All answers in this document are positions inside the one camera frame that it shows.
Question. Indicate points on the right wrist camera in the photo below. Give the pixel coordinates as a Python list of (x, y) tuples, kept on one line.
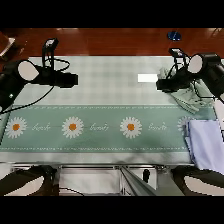
[(176, 53)]

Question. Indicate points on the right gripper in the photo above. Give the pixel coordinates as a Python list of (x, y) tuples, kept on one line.
[(171, 85)]

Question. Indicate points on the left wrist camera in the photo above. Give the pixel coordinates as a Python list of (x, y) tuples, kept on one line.
[(50, 44)]

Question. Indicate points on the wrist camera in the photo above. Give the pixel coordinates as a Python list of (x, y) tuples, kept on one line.
[(50, 44), (176, 53)]

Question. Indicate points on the blue round object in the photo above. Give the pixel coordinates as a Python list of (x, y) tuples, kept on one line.
[(174, 35)]

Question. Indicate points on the silver frame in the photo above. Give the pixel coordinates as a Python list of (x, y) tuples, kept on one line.
[(133, 183)]

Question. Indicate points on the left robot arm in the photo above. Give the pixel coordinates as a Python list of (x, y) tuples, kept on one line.
[(13, 78)]

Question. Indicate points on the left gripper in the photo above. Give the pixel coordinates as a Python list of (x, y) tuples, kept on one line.
[(66, 80)]

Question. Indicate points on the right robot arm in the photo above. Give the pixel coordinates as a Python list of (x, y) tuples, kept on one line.
[(213, 71)]

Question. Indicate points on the light blue garment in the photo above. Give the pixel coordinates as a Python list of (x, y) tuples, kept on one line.
[(206, 143)]

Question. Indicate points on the pale green shirt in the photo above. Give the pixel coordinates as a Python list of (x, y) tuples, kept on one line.
[(186, 96)]

